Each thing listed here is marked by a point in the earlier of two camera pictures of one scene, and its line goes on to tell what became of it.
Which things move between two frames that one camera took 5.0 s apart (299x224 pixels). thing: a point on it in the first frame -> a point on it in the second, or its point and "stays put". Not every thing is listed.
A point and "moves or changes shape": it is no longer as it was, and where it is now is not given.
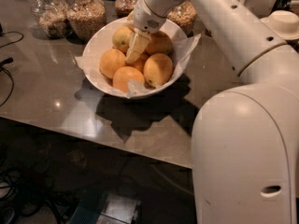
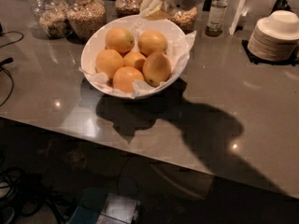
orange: [121, 38] moves or changes shape
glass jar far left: [49, 12] stays put
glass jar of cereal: [184, 15] stays put
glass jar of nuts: [85, 15] stays put
